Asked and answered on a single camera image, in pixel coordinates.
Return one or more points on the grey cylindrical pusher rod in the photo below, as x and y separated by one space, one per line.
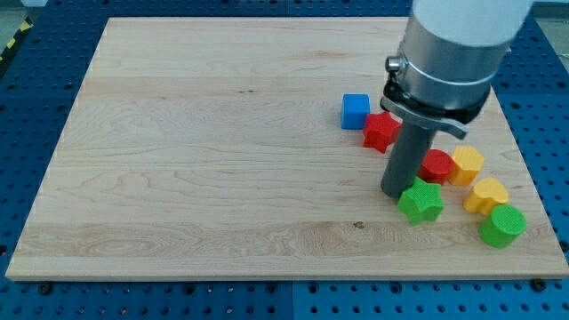
412 144

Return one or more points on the yellow heart block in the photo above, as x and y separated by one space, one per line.
485 195

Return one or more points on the blue cube block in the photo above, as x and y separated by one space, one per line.
354 110

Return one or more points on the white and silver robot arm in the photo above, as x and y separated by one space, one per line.
440 77

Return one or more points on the black and yellow hazard tape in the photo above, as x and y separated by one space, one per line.
15 43

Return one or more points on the red cylinder block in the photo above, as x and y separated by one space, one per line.
436 167

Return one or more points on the wooden board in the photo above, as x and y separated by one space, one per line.
211 149

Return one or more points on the red star block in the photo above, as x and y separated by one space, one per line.
380 131

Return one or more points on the yellow hexagon block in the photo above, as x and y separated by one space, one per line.
467 163

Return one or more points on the green cylinder block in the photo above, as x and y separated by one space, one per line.
502 226

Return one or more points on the green star block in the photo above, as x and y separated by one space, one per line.
422 201

